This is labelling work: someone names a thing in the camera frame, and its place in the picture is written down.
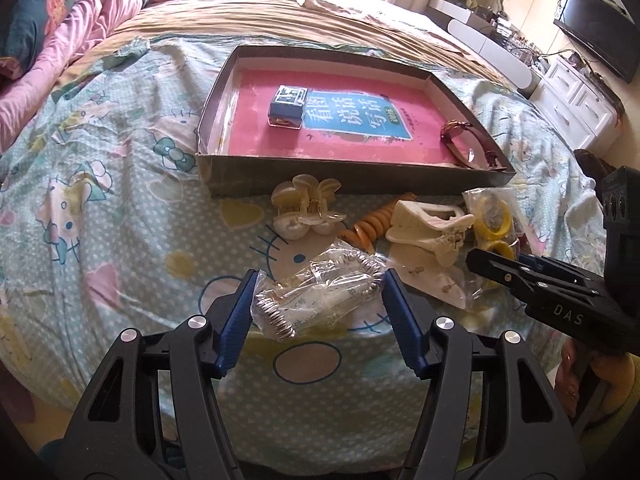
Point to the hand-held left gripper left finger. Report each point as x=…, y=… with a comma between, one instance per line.
x=235, y=325

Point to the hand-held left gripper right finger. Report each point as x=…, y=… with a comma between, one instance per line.
x=400, y=325

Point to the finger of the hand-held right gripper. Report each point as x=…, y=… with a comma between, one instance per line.
x=500, y=270
x=532, y=261

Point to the bag of yellow bangles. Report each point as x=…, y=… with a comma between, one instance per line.
x=492, y=220

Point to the white earring card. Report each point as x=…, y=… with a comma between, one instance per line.
x=435, y=280

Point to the large cream hair claw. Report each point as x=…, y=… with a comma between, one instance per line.
x=425, y=225

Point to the cream pearl hair clip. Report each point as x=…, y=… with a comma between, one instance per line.
x=300, y=210

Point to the dark cardboard box tray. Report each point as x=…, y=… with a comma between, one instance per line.
x=350, y=180

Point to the person's right hand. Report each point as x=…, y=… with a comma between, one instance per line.
x=570, y=375

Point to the white drawer cabinet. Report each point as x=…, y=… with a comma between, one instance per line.
x=575, y=100

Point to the cartoon cat printed blanket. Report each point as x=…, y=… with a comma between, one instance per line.
x=125, y=210

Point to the black flat television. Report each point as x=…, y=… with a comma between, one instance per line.
x=597, y=30

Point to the small blue box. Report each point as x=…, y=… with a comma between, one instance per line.
x=286, y=107

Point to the white dressing table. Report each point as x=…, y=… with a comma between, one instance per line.
x=480, y=40

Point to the pink patterned blanket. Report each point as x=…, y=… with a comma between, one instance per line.
x=340, y=2

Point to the tan blanket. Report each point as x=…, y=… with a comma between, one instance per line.
x=300, y=15

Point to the pink quilt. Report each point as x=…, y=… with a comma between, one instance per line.
x=100, y=25

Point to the blue floral pillow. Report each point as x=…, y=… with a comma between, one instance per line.
x=35, y=25

